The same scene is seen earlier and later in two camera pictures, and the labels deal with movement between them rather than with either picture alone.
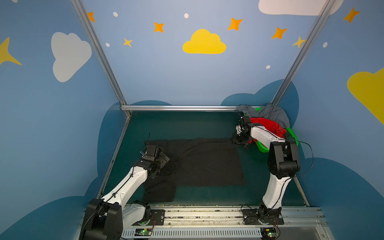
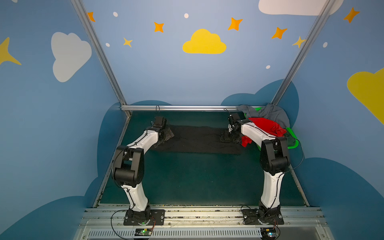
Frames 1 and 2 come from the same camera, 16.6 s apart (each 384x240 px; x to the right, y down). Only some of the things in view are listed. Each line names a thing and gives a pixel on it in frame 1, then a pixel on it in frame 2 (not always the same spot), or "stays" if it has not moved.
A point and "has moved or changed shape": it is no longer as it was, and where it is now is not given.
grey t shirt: [271, 112] stays
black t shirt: [194, 162] has moved or changed shape
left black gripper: [162, 162] -> [167, 133]
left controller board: [143, 232] stays
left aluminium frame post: [80, 10] stays
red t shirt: [269, 125] stays
